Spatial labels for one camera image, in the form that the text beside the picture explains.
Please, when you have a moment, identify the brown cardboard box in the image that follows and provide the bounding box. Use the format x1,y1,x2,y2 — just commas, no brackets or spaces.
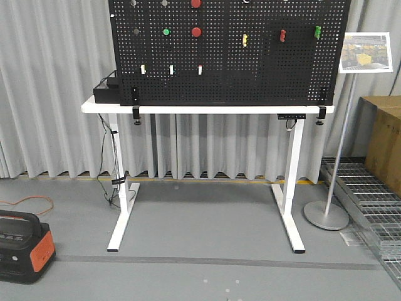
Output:
362,95,400,195

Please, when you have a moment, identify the black orange power station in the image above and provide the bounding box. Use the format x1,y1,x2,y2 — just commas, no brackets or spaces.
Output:
1,209,56,283

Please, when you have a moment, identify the desk height control panel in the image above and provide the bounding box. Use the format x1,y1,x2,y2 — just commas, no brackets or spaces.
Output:
278,114,306,120

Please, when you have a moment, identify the yellow rotary knob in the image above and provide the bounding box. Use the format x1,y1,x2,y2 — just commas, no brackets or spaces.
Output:
242,34,248,47

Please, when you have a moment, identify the upper red round button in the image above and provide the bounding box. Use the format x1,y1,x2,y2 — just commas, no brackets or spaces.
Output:
190,0,202,9

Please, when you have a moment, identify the printed photo sign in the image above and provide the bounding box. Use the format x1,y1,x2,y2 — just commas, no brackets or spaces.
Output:
338,32,393,74

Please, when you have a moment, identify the black perforated pegboard panel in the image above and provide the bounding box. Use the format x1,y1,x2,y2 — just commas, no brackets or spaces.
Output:
108,1,350,106

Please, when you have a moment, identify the lower red round button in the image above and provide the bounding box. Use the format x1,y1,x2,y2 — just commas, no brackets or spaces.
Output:
191,27,202,38

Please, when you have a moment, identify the black electronics box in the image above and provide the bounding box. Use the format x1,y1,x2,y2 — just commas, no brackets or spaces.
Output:
93,77,120,103

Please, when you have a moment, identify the orange extension cable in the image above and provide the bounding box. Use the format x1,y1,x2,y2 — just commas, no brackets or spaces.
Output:
0,196,55,216

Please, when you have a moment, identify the silver sign stand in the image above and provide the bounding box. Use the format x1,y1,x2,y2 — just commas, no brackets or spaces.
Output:
303,73,358,231

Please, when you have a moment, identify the green rotary knob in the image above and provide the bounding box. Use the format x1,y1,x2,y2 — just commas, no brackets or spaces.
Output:
314,26,321,40

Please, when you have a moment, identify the red rotary knob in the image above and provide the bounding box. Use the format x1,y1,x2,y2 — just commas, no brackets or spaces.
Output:
279,29,286,43

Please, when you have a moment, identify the metal floor grating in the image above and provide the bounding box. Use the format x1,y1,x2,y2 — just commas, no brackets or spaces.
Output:
334,159,400,286

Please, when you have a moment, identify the white standing desk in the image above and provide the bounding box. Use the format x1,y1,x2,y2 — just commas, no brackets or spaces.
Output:
81,96,335,254

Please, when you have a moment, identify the black power cable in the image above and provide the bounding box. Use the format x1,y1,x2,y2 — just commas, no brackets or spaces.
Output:
96,114,136,209

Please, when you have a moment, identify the right black table clamp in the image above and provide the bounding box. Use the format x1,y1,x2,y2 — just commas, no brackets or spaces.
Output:
315,86,328,126

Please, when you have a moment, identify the grey curtain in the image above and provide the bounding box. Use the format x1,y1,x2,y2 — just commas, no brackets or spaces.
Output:
0,0,401,184

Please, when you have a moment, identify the red round button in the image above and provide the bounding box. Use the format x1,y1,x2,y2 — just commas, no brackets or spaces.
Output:
191,27,202,38
190,0,202,9

